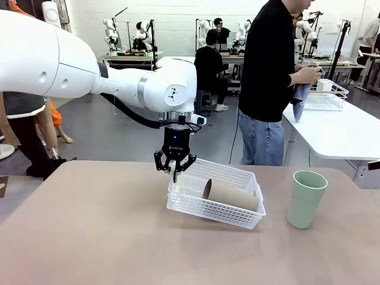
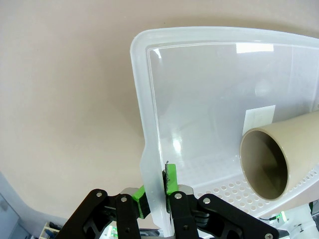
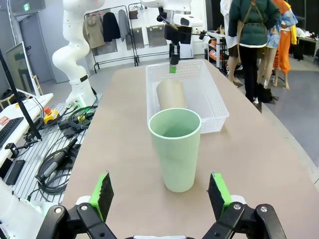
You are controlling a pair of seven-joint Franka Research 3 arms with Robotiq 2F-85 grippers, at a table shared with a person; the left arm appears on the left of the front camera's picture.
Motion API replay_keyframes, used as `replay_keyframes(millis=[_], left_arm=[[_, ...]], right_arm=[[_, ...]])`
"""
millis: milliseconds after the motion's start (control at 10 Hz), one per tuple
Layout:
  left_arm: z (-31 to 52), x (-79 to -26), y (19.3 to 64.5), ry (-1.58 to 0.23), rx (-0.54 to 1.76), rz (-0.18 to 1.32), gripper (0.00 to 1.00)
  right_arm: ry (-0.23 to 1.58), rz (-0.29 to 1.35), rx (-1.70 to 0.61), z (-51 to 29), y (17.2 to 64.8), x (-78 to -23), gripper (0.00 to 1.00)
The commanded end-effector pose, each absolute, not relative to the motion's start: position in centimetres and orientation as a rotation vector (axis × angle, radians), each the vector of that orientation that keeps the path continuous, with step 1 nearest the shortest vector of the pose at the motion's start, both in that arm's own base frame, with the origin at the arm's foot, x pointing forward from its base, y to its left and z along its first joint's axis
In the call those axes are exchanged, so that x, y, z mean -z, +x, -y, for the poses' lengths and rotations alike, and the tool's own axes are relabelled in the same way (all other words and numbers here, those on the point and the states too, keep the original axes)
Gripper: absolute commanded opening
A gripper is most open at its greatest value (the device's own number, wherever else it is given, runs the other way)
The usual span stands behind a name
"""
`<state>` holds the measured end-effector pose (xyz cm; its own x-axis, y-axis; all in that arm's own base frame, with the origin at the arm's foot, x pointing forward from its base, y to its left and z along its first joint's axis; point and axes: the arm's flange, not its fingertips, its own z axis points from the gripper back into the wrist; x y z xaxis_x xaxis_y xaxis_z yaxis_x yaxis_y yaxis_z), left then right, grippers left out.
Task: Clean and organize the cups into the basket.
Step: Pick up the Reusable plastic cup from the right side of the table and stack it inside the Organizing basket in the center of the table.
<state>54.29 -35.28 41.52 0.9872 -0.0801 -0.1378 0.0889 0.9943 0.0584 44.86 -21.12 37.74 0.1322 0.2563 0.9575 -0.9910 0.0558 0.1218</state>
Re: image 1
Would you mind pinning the white side table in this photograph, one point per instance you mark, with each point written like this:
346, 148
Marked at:
332, 133

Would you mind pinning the white perforated plastic basket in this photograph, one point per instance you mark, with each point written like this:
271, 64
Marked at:
213, 207

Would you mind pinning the black stool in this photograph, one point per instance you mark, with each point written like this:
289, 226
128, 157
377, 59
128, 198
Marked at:
204, 102

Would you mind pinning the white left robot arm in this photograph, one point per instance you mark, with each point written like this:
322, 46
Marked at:
35, 59

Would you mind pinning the person in black shirt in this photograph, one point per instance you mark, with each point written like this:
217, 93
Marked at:
267, 74

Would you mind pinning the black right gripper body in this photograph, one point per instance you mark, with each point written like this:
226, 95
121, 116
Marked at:
374, 165

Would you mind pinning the black tripod stand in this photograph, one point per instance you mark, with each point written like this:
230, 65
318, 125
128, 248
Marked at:
340, 47

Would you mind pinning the person in dark trousers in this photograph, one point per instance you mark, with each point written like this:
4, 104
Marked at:
26, 133

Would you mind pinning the person's left hand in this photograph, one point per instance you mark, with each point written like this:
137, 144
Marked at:
304, 67

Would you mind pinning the orange garment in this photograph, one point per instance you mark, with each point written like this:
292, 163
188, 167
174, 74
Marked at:
55, 114

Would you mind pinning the seated person in black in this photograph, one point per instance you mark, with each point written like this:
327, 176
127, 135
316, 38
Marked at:
209, 68

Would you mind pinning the white rounded device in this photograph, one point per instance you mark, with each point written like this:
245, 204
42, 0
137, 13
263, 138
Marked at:
51, 13

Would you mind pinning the person's right forearm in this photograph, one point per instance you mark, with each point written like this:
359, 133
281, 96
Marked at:
285, 80

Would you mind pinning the person in grey top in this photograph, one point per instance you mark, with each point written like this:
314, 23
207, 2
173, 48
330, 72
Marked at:
371, 38

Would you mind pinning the taupe plastic cup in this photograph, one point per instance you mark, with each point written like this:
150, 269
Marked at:
234, 199

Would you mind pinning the person's right hand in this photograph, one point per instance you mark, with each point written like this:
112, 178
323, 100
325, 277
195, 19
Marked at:
308, 77

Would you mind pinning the white box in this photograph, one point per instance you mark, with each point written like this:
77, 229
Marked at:
324, 85

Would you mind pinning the pale green plastic cup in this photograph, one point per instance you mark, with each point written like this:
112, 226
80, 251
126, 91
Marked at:
304, 202

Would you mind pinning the white round fan base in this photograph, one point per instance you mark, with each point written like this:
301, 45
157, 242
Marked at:
6, 151

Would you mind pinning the beige mannequin leg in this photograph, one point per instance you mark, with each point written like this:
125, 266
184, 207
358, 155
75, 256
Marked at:
49, 133

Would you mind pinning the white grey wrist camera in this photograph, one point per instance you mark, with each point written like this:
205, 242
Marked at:
199, 120

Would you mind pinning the blue grey cloth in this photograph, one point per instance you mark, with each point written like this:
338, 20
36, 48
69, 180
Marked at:
298, 101

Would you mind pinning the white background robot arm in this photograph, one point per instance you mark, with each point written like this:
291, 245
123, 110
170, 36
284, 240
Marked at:
110, 35
204, 28
243, 32
305, 34
144, 34

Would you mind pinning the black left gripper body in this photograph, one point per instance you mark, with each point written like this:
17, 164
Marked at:
176, 142

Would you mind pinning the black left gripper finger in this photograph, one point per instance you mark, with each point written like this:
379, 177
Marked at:
184, 163
161, 161

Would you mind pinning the background workbench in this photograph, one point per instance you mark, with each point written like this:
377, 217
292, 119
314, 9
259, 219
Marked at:
130, 58

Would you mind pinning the person with headset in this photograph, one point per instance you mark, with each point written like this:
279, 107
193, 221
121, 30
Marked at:
221, 29

